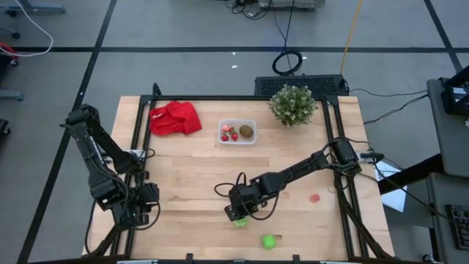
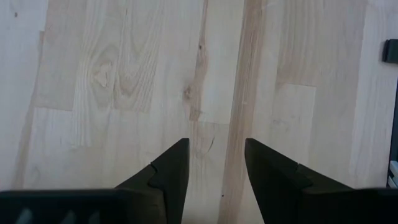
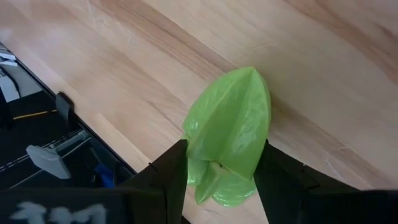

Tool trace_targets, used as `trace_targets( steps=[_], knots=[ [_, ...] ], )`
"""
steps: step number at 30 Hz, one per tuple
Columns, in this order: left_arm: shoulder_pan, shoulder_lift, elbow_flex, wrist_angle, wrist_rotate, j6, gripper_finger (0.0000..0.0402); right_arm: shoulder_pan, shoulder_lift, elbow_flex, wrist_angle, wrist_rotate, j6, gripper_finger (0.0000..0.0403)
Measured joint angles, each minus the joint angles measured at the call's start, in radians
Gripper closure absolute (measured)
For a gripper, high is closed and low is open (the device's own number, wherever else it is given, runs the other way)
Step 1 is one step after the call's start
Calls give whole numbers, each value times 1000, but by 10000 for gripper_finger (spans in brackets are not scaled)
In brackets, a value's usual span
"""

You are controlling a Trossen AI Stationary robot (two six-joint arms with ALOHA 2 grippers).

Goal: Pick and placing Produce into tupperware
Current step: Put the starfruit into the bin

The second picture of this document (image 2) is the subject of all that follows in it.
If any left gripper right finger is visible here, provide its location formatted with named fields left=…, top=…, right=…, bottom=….
left=244, top=138, right=398, bottom=224

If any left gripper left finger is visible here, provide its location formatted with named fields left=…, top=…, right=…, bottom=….
left=114, top=138, right=190, bottom=224

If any black metal table frame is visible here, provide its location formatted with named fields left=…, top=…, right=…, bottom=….
left=386, top=79, right=398, bottom=189

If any black table-edge clamp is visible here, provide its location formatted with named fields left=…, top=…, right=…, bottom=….
left=382, top=39, right=398, bottom=65

